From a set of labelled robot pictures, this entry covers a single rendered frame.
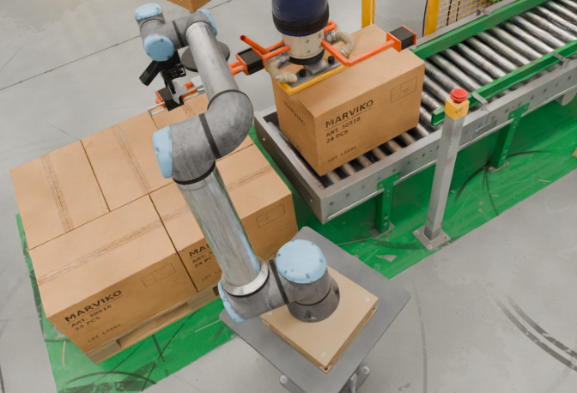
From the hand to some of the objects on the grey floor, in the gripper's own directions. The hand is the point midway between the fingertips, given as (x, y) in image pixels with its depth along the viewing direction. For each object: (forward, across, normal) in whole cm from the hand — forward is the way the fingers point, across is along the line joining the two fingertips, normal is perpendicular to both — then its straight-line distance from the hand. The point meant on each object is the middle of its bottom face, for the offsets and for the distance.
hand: (172, 95), depth 194 cm
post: (+121, -49, -101) cm, 165 cm away
